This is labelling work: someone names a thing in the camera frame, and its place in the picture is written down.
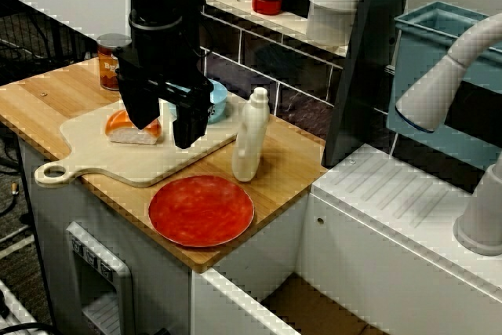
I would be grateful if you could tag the teal plastic bin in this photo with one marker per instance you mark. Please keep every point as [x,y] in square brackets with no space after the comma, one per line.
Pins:
[423,37]

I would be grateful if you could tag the white toy kitchen cabinet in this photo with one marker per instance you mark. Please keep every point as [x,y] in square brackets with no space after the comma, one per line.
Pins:
[164,284]

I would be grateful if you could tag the red round plate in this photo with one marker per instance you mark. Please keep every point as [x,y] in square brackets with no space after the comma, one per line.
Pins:
[200,213]

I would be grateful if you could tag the white plastic detergent bottle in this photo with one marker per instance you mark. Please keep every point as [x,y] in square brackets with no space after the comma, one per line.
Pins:
[251,135]

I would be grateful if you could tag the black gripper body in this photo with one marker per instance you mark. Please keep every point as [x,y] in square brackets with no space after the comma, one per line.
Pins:
[161,64]

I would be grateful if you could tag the grey toy faucet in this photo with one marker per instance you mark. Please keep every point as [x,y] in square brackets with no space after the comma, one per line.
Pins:
[431,84]

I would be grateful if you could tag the white lidded container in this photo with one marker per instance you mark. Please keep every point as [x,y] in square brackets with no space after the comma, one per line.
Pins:
[331,17]

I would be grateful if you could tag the salmon nigiri sushi toy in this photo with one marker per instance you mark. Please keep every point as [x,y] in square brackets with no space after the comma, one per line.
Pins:
[121,137]

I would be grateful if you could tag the orange beans can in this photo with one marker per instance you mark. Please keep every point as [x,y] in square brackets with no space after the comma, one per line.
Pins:
[106,68]

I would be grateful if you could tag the white tiled shelf ledge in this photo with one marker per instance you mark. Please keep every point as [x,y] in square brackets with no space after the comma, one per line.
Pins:
[290,23]

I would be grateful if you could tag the small tan floor plug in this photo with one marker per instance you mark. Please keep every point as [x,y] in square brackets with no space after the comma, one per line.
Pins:
[15,187]

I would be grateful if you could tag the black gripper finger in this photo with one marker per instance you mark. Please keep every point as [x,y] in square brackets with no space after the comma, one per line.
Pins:
[139,107]
[192,123]

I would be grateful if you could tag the dark grey upright panel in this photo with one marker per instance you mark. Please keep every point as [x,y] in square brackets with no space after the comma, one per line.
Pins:
[361,76]

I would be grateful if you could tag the white toy sink unit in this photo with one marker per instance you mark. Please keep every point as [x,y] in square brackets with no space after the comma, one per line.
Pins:
[392,241]

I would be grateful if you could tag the light blue bowl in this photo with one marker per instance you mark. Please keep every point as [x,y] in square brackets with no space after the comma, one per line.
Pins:
[219,95]

